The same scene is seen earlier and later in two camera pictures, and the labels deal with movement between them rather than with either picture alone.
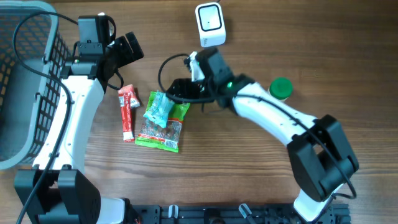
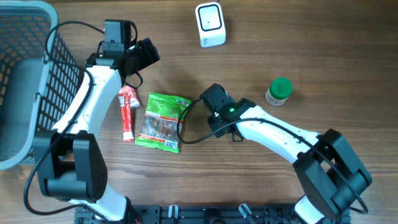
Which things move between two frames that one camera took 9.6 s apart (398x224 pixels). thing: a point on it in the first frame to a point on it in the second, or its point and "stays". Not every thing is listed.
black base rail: x=255 y=213 stays
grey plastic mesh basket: x=30 y=100 stays
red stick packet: x=128 y=100 stays
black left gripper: x=129 y=56 to x=149 y=51
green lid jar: x=280 y=88 stays
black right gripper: x=184 y=86 to x=212 y=121
